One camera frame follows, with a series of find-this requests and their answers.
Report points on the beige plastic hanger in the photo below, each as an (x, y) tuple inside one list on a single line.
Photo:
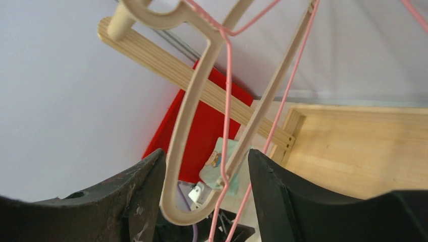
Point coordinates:
[(129, 12)]

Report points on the folded green cloth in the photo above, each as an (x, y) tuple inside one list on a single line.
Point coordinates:
[(211, 171)]

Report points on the wooden hanger rack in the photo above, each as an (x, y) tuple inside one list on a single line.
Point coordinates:
[(350, 114)]

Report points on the pink wire hanger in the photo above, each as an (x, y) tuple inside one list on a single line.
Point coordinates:
[(415, 14), (229, 165)]

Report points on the red plastic bin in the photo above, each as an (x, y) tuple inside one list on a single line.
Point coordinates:
[(206, 128)]

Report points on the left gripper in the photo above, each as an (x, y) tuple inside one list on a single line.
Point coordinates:
[(190, 197)]

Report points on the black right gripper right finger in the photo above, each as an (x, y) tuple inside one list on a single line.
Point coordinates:
[(291, 208)]

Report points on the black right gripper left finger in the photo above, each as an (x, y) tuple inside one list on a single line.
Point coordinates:
[(123, 207)]

